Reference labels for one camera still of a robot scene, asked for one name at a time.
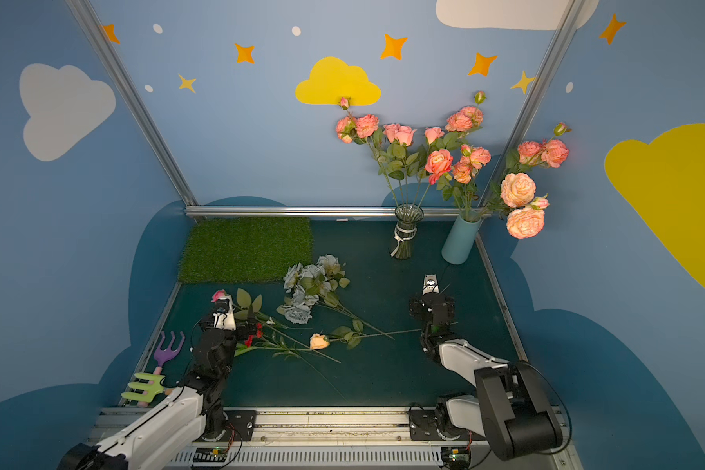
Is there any light blue cylinder vase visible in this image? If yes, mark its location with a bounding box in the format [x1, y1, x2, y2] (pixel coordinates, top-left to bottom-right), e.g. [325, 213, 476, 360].
[442, 211, 483, 266]

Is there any peach rose stem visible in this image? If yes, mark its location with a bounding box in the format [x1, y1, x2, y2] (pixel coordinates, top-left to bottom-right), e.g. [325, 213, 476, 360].
[309, 319, 419, 351]

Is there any clear glass vase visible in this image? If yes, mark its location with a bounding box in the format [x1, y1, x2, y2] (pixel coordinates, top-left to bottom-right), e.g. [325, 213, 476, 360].
[390, 204, 424, 260]

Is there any purple plastic toy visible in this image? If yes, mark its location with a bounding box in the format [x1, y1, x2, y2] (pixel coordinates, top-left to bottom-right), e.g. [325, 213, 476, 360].
[153, 331, 186, 375]

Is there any small pink rose stem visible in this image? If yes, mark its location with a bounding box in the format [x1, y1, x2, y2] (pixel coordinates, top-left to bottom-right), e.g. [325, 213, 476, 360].
[416, 127, 452, 185]

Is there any red carnation flower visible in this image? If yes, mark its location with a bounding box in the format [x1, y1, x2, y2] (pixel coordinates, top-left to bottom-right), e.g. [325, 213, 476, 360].
[234, 288, 346, 400]

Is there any pale pink rose spray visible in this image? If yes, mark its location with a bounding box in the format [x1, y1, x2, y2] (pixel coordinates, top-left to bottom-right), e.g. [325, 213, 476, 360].
[479, 172, 550, 240]

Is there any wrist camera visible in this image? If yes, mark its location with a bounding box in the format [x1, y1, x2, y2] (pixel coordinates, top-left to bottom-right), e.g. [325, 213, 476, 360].
[422, 274, 440, 296]
[213, 295, 237, 331]

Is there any small pink carnation stem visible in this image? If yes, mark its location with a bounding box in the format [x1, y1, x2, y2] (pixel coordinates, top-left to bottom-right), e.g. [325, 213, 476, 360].
[211, 290, 230, 304]

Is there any grey blue artificial flower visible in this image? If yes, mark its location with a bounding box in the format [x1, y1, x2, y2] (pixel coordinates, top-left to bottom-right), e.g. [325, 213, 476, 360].
[277, 255, 392, 338]

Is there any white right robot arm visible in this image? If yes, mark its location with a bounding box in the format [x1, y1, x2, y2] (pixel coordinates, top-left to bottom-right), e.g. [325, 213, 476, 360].
[409, 282, 569, 461]

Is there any pink rosebud long stem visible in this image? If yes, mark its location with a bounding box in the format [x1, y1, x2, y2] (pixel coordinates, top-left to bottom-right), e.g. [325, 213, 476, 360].
[384, 123, 412, 205]

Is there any salmon pink rose cluster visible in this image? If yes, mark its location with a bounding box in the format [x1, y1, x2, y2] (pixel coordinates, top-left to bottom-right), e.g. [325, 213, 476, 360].
[452, 144, 492, 221]

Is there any pile of pink roses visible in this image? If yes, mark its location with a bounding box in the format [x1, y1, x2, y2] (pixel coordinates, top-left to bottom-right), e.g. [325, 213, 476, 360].
[384, 123, 420, 207]

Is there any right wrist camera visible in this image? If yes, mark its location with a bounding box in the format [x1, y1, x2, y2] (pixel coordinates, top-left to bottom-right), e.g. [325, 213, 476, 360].
[422, 274, 440, 296]

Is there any single pink rose stem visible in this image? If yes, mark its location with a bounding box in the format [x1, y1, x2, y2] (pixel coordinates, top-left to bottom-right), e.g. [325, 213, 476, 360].
[425, 149, 463, 209]

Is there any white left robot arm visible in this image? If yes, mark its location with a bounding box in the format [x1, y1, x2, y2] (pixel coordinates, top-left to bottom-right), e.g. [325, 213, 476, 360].
[58, 325, 255, 469]

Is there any pink rose trio spray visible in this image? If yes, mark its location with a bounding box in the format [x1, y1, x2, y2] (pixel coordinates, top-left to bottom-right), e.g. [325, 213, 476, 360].
[335, 96, 392, 194]

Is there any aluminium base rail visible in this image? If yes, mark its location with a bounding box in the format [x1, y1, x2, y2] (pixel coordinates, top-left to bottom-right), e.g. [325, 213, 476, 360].
[87, 404, 583, 470]

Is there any green artificial grass mat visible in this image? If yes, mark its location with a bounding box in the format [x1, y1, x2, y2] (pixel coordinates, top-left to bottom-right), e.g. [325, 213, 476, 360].
[178, 217, 313, 284]

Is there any pink rose pair spray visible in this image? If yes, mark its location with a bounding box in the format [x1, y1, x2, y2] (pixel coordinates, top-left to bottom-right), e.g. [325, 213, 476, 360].
[419, 90, 488, 207]

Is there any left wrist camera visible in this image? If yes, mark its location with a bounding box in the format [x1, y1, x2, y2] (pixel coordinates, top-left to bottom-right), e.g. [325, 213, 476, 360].
[213, 295, 237, 331]

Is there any green toy garden fork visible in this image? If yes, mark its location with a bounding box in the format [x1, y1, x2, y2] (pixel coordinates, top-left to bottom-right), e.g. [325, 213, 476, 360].
[121, 368, 172, 407]

